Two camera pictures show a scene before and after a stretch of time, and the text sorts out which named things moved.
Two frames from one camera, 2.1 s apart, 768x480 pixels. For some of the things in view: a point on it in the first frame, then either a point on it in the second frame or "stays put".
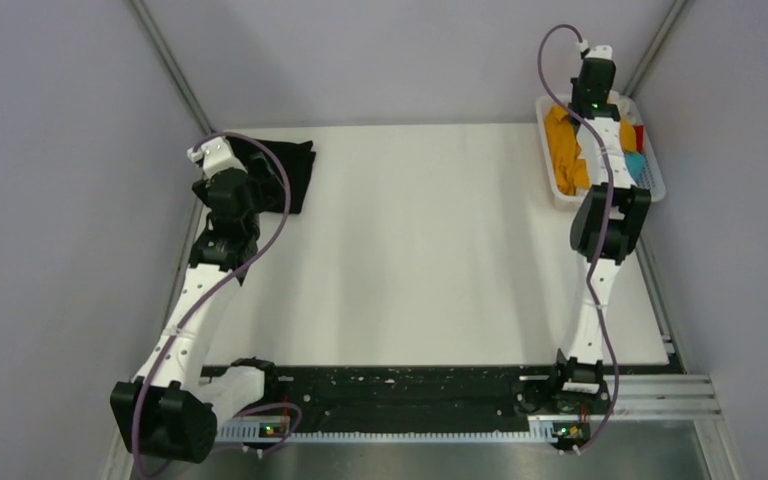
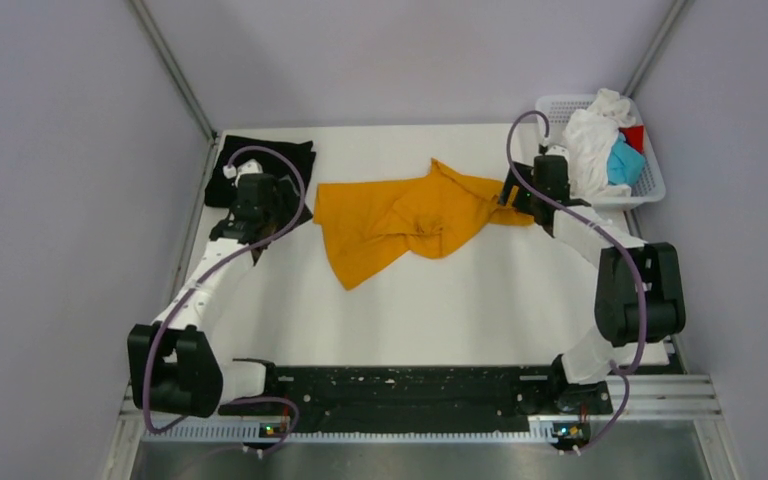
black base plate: x=346 y=398 stays put
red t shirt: x=640 y=136 stays put
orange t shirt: x=570 y=165 → x=373 y=225
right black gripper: x=574 y=89 → x=525 y=173
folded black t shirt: x=298 y=160 stays put
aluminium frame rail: x=663 y=397 stays put
